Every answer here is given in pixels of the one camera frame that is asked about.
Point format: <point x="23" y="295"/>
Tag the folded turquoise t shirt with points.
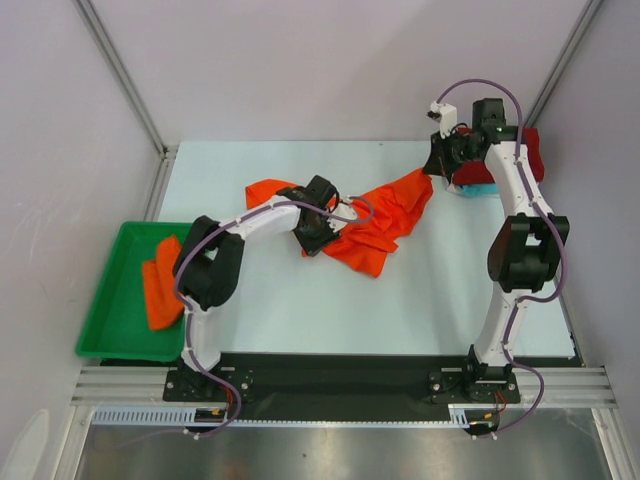
<point x="479" y="190"/>

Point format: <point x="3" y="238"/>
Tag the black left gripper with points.
<point x="313" y="247"/>

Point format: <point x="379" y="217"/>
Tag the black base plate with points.
<point x="304" y="388"/>

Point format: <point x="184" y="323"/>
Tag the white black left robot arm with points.
<point x="208" y="267"/>

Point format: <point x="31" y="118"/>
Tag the green plastic tray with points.
<point x="116" y="326"/>

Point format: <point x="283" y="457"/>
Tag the grey slotted cable duct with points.
<point x="203" y="417"/>

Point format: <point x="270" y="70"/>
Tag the right aluminium corner post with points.
<point x="570" y="48"/>

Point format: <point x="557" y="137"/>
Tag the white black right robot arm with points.
<point x="527" y="253"/>

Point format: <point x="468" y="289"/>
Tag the orange t shirt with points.
<point x="398" y="206"/>
<point x="163" y="308"/>

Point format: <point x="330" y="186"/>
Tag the aluminium front rail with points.
<point x="565" y="385"/>

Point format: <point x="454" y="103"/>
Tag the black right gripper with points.
<point x="439" y="161"/>

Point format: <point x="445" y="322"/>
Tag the folded dark red t shirt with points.
<point x="478" y="172"/>

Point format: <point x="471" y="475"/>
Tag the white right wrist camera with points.
<point x="445" y="115"/>

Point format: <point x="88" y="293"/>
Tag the aluminium corner post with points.
<point x="570" y="48"/>
<point x="115" y="63"/>

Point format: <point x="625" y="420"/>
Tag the left aluminium corner post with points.
<point x="115" y="63"/>

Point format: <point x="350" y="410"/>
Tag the orange t shirt in tray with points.
<point x="163" y="308"/>

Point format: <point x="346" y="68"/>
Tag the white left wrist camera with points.
<point x="344" y="211"/>

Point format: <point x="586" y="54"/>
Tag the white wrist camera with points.
<point x="344" y="211"/>
<point x="445" y="115"/>

